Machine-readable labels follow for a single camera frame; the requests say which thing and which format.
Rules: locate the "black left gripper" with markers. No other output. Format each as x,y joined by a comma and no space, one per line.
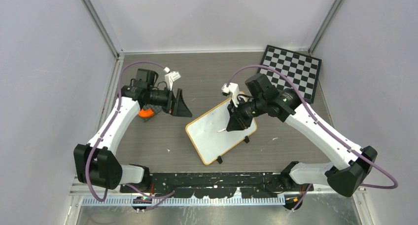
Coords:
180,108

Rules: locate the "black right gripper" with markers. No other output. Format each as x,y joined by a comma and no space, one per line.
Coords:
242,123

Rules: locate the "white whiteboard orange frame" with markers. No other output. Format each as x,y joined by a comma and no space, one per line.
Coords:
211,145

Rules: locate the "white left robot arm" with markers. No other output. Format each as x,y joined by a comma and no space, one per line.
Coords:
96,161

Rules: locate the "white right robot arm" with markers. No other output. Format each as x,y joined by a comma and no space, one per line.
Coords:
347,168

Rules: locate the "grey studded building plate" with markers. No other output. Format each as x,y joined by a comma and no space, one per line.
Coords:
157,109

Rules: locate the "orange curved block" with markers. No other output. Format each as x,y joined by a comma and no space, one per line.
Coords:
146,114

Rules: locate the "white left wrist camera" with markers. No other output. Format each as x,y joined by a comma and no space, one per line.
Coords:
170,77

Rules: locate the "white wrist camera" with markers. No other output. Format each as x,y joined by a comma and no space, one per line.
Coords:
232,90
170,77

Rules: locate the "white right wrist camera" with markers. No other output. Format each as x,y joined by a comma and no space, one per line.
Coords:
232,90

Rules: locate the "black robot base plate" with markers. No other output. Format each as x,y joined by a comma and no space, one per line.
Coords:
216,185

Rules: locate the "aluminium rail frame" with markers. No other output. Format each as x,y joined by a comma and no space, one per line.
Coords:
141,200

